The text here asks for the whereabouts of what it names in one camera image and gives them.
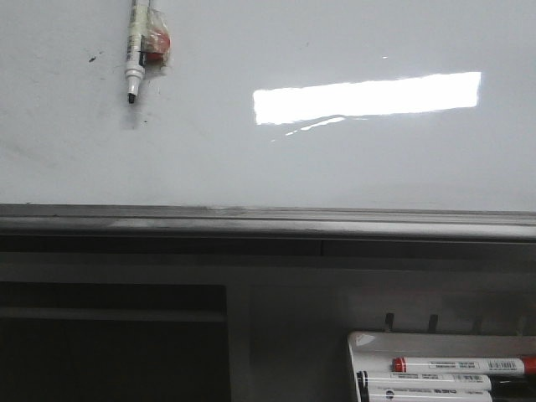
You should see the white black-tipped whiteboard marker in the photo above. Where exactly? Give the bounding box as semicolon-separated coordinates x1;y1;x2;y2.
125;1;151;105

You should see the white whiteboard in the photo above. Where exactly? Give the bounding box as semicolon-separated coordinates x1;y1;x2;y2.
0;0;536;242

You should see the black-capped white marker lower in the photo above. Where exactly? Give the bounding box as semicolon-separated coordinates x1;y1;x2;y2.
361;388;492;402

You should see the black-capped white marker upper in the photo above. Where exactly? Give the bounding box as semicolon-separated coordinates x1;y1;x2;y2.
356;371;492;391

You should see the black-capped white marker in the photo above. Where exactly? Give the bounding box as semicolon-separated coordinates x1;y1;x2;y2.
361;388;492;402
356;371;492;391

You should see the grey whiteboard stand frame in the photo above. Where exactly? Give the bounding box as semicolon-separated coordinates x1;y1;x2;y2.
0;234;536;402

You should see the red-capped white marker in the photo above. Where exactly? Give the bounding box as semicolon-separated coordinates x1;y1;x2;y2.
392;356;535;376

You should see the white marker tray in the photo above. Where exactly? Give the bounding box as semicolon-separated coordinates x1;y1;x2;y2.
348;332;535;401

